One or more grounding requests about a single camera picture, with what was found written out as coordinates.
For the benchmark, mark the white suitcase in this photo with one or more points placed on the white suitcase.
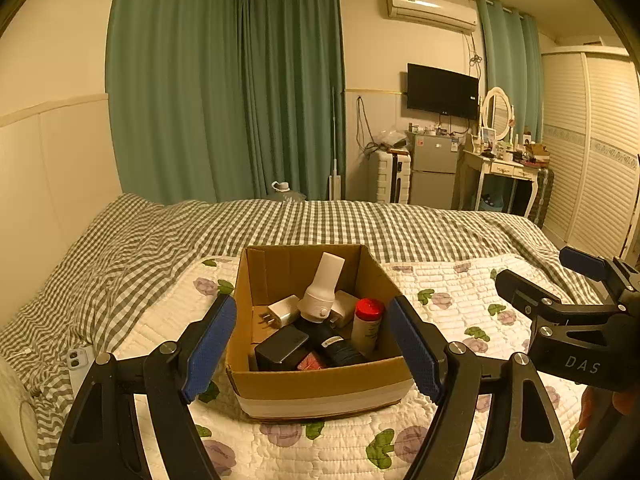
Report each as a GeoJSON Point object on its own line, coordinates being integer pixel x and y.
{"type": "Point", "coordinates": [387, 177]}

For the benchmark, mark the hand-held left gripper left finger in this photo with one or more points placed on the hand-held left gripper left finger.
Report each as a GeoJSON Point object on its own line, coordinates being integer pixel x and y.
{"type": "Point", "coordinates": [210, 350]}

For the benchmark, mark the clear water jug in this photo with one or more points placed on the clear water jug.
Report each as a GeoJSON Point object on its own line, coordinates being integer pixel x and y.
{"type": "Point", "coordinates": [287, 194]}

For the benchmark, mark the white dressing table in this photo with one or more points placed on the white dressing table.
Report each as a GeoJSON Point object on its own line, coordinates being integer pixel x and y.
{"type": "Point", "coordinates": [505, 169]}

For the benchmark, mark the white oval mirror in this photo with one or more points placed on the white oval mirror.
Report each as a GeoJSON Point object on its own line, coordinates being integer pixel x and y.
{"type": "Point", "coordinates": [497, 112]}

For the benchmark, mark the white bottle-shaped device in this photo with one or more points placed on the white bottle-shaped device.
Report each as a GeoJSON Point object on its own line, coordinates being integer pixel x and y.
{"type": "Point", "coordinates": [320, 290]}

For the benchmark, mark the white phone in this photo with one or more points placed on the white phone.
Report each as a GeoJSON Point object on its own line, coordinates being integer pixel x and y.
{"type": "Point", "coordinates": [78, 360]}

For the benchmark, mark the blue plastic basket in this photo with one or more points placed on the blue plastic basket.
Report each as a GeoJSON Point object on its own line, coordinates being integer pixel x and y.
{"type": "Point", "coordinates": [492, 203]}

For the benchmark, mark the person's right hand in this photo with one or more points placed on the person's right hand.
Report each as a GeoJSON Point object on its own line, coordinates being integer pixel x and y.
{"type": "Point", "coordinates": [589, 405]}

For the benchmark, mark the grey checked bedsheet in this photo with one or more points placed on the grey checked bedsheet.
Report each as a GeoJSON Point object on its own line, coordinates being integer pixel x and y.
{"type": "Point", "coordinates": [200, 230]}

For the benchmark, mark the light teal curtain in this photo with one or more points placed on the light teal curtain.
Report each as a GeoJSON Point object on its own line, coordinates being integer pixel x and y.
{"type": "Point", "coordinates": [510, 65]}

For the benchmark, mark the white charger plug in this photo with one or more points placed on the white charger plug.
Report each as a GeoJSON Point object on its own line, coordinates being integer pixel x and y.
{"type": "Point", "coordinates": [282, 312]}
{"type": "Point", "coordinates": [346, 310]}

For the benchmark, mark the white air conditioner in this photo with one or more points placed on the white air conditioner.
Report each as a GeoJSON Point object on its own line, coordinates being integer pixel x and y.
{"type": "Point", "coordinates": [430, 9]}

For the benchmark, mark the white flat mop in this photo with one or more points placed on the white flat mop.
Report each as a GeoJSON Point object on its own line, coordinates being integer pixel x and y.
{"type": "Point", "coordinates": [334, 180]}

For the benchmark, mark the dark suitcase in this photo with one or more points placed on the dark suitcase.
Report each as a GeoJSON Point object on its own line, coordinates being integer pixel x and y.
{"type": "Point", "coordinates": [542, 195]}

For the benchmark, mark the white bottle red cap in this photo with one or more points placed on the white bottle red cap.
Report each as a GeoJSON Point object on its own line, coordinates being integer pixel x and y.
{"type": "Point", "coordinates": [367, 325]}

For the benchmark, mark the grey small fridge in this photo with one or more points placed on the grey small fridge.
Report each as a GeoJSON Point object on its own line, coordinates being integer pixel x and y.
{"type": "Point", "coordinates": [432, 170]}

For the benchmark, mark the white floral quilt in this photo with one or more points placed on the white floral quilt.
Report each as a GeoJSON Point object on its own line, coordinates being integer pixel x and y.
{"type": "Point", "coordinates": [450, 320]}

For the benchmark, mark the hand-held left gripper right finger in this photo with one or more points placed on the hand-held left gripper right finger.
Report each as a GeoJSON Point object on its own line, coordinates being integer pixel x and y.
{"type": "Point", "coordinates": [415, 350]}

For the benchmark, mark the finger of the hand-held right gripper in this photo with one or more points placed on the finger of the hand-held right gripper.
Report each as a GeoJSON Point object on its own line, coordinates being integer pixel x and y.
{"type": "Point", "coordinates": [522, 290]}
{"type": "Point", "coordinates": [585, 261]}

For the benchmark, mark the dark grey power bank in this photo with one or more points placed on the dark grey power bank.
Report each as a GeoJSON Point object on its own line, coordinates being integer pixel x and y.
{"type": "Point", "coordinates": [281, 346]}

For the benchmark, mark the black cylindrical bottle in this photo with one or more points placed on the black cylindrical bottle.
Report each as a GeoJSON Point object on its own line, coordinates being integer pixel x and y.
{"type": "Point", "coordinates": [337, 349]}

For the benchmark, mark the brown cardboard box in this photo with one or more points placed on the brown cardboard box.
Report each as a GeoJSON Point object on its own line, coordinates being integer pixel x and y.
{"type": "Point", "coordinates": [320, 385]}

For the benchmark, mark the white louvred wardrobe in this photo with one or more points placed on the white louvred wardrobe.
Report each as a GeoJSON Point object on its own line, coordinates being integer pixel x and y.
{"type": "Point", "coordinates": [590, 150]}

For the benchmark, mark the green curtain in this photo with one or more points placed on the green curtain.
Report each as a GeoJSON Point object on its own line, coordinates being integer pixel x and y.
{"type": "Point", "coordinates": [295, 90]}
{"type": "Point", "coordinates": [175, 85]}

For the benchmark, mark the black wall television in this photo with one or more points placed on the black wall television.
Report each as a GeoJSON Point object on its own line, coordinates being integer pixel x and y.
{"type": "Point", "coordinates": [442, 91]}

